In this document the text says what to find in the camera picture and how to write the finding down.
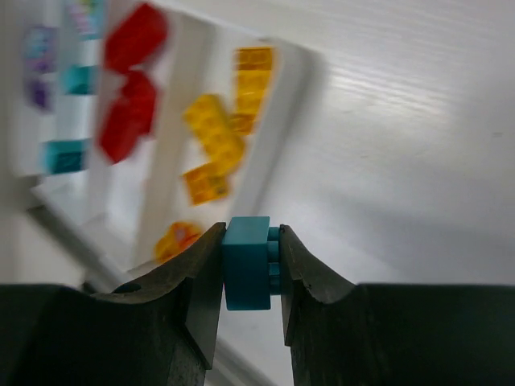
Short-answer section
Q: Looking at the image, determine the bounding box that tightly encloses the purple wedge brick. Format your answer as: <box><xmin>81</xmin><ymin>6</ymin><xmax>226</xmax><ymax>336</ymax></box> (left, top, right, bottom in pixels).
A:
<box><xmin>24</xmin><ymin>79</ymin><xmax>52</xmax><ymax>112</ymax></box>

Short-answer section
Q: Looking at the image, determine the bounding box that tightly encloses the teal small brick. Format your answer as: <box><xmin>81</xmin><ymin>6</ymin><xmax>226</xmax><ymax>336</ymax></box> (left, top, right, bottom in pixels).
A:
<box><xmin>60</xmin><ymin>65</ymin><xmax>98</xmax><ymax>95</ymax></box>

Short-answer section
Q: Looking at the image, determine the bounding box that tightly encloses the yellow small square brick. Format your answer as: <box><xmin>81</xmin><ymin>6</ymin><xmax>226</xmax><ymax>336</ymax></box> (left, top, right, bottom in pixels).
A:
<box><xmin>182</xmin><ymin>162</ymin><xmax>230</xmax><ymax>206</ymax></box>

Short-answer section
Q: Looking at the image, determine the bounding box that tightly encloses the red curved brick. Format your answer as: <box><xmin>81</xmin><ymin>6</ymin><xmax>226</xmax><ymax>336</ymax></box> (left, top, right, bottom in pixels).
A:
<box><xmin>97</xmin><ymin>71</ymin><xmax>159</xmax><ymax>164</ymax></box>

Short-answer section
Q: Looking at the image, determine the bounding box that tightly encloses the teal purple brick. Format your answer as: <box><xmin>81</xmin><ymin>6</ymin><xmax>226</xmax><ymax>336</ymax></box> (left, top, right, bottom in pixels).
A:
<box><xmin>222</xmin><ymin>216</ymin><xmax>280</xmax><ymax>311</ymax></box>

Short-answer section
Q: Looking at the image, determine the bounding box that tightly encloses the white divided tray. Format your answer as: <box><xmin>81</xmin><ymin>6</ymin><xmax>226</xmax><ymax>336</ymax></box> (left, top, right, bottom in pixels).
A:
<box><xmin>6</xmin><ymin>1</ymin><xmax>311</xmax><ymax>283</ymax></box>

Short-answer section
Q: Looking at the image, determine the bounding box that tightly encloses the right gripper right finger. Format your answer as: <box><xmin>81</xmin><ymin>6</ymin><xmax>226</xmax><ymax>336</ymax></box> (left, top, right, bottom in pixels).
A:
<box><xmin>279</xmin><ymin>225</ymin><xmax>514</xmax><ymax>385</ymax></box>

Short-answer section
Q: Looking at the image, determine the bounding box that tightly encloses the yellow striped brick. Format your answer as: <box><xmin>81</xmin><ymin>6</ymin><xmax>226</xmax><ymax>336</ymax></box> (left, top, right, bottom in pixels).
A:
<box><xmin>183</xmin><ymin>93</ymin><xmax>245</xmax><ymax>175</ymax></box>

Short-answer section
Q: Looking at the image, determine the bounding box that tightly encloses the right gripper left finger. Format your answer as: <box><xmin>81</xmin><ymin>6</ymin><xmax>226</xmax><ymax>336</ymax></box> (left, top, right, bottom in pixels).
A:
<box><xmin>1</xmin><ymin>223</ymin><xmax>225</xmax><ymax>385</ymax></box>

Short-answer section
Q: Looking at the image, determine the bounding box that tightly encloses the teal frog brick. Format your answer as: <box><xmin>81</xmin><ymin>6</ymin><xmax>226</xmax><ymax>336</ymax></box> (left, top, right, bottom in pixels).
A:
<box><xmin>64</xmin><ymin>0</ymin><xmax>105</xmax><ymax>40</ymax></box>

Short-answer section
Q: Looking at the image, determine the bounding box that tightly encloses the yellow round brick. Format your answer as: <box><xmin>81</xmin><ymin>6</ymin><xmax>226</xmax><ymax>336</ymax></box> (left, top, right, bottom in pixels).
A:
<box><xmin>154</xmin><ymin>221</ymin><xmax>204</xmax><ymax>264</ymax></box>

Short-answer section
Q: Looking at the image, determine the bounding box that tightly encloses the purple paw brick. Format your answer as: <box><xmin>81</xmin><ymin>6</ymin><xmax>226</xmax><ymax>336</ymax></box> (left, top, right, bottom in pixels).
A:
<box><xmin>23</xmin><ymin>25</ymin><xmax>57</xmax><ymax>74</ymax></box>

